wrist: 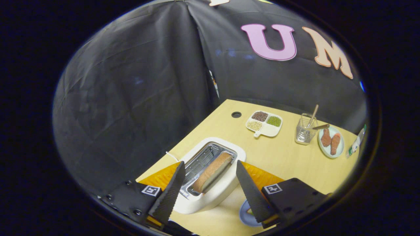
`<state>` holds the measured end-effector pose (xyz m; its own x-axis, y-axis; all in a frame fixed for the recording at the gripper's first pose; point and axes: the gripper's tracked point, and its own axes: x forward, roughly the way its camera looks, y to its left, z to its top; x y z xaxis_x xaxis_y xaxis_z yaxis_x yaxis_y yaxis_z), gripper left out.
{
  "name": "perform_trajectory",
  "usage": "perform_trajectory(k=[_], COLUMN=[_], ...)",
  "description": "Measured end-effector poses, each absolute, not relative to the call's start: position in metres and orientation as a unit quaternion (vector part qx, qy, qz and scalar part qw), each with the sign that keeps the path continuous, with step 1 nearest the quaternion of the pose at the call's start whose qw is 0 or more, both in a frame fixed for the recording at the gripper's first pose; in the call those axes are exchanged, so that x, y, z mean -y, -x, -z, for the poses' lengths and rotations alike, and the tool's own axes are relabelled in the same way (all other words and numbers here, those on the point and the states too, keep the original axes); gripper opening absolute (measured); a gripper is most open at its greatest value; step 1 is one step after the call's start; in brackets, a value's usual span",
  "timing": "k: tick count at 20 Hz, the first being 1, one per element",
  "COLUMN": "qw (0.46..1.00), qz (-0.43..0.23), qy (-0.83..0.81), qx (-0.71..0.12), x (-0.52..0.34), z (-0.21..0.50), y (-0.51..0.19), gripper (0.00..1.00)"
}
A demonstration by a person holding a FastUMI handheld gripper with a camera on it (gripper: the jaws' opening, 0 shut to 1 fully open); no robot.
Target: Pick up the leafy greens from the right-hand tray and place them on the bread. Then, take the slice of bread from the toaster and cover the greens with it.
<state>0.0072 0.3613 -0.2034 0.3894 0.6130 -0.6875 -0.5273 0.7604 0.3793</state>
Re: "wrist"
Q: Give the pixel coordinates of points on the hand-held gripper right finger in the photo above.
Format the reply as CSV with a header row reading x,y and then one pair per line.
x,y
252,193

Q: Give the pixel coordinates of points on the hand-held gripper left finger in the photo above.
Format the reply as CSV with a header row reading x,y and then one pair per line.
x,y
169,193

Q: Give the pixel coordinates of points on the plain bread slice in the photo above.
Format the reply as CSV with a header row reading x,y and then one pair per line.
x,y
213,171

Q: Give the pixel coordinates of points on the blue plate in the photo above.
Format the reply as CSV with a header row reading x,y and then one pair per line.
x,y
244,218

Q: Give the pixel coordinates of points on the white toaster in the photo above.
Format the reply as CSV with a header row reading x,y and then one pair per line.
x,y
216,193

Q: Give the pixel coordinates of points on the white divided bean dish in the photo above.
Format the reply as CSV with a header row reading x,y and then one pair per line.
x,y
270,131

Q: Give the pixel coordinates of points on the pale green plate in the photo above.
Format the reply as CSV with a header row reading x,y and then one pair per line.
x,y
328,152

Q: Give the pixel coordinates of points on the brown meat patty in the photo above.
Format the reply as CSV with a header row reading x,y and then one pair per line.
x,y
335,144
325,137

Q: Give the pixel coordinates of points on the black backdrop cloth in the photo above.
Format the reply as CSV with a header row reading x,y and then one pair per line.
x,y
131,98

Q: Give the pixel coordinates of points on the clear plastic water bottle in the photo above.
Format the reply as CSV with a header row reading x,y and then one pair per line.
x,y
356,142

